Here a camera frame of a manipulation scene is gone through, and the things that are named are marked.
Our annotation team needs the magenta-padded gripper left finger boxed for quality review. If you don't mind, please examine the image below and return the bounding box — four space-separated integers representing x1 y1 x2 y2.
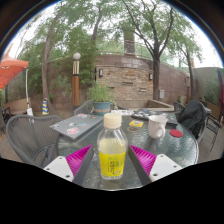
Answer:
43 143 95 187

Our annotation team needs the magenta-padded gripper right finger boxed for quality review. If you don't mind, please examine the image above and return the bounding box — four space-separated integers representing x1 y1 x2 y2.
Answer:
128 144 184 187

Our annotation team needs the clear bottle with yellow label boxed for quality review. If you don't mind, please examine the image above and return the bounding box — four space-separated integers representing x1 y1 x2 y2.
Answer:
96 112 129 181

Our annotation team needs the flat round red coaster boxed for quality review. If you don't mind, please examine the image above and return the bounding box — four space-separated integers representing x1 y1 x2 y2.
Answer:
169 128 184 139

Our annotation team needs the white mug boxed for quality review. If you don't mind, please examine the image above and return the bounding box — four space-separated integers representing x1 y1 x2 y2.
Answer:
147 114 169 140

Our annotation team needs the grey mesh chair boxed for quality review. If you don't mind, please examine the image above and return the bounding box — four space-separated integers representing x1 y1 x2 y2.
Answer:
73 99 96 116
5 114 63 168
173 100 209 145

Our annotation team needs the grey laptop with stickers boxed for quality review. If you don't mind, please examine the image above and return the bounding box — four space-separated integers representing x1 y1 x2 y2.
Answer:
49 113 104 140

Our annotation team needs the yellow card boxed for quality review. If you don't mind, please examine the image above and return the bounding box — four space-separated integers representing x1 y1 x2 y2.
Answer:
128 119 145 128

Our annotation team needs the black laptop with stickers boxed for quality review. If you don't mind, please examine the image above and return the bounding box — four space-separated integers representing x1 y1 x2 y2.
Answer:
131 108 179 126

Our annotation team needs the black jacket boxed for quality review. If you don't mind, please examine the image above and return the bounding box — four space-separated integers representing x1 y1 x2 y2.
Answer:
177 99 208 134

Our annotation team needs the blue and yellow striped bollard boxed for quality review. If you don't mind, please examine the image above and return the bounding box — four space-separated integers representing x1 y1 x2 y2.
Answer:
41 97 50 116

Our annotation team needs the black metal chair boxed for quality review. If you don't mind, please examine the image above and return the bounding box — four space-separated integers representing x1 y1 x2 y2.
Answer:
205 113 224 153

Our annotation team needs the white sticker sheet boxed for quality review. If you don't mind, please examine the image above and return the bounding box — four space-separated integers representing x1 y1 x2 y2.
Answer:
114 109 134 117

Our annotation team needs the green plant in blue pot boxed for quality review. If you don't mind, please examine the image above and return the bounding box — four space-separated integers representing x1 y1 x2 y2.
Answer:
87 81 116 117

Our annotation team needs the tree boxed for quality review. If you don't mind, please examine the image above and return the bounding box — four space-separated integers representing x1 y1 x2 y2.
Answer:
116 0 201 102
19 0 101 116

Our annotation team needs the orange parasol with white pole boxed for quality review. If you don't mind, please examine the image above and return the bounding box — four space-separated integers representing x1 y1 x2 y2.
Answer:
0 43 34 116

